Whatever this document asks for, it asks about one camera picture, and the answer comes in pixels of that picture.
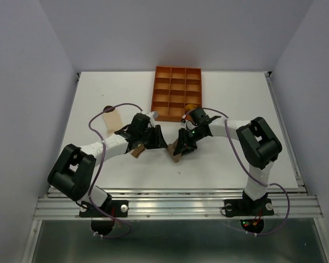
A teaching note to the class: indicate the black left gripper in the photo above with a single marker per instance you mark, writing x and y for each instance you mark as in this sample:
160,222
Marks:
158,141

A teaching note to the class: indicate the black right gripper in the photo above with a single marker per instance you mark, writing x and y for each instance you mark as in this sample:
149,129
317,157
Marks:
185,145

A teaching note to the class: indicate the taupe sock with maroon cuff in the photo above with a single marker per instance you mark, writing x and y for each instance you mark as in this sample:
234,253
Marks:
174,152

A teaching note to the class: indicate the mustard yellow striped sock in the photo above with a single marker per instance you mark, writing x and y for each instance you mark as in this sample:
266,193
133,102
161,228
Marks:
190,107

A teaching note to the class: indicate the orange compartment tray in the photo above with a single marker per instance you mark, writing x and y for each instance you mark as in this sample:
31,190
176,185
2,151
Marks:
175,88

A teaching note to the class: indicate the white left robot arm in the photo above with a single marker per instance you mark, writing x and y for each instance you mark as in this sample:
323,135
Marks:
72,173

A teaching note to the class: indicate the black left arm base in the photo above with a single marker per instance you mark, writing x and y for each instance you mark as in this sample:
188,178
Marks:
107,221

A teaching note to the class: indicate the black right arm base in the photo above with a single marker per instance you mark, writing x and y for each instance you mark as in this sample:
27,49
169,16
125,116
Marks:
251,211

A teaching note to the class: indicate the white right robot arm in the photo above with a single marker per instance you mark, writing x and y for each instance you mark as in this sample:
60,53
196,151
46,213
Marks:
254,144

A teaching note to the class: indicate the cream and brown sock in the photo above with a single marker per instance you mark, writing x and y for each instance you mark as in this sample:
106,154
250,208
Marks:
113,122

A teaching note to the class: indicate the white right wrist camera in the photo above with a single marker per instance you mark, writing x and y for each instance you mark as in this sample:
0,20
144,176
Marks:
186,121

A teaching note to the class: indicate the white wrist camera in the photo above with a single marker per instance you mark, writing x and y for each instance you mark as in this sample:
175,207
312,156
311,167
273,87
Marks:
152,114
186,121

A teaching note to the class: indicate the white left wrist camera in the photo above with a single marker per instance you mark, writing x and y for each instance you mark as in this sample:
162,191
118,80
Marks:
152,114

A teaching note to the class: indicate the aluminium front rail frame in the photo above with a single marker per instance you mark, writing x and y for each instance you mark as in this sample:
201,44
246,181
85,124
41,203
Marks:
178,204

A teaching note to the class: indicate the aluminium right side rail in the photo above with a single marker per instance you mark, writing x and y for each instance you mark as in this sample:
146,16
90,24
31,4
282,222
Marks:
301,185

